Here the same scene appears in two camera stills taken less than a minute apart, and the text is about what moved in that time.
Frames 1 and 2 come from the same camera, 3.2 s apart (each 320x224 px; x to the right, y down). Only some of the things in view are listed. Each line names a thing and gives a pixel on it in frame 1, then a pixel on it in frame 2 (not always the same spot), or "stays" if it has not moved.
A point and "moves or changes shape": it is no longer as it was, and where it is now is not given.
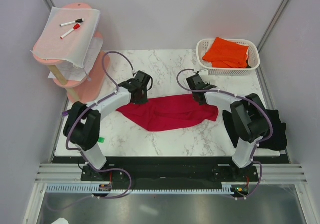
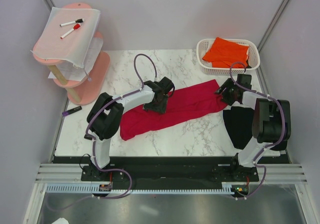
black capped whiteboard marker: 76,21 stays
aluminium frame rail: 67,173 stays
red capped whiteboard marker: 76,26 stays
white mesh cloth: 76,47 stays
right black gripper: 207,83 to 229,101
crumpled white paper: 61,221 stays
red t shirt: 164,113 moves or changes shape
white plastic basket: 253,60 stays
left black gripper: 144,100 to 161,109
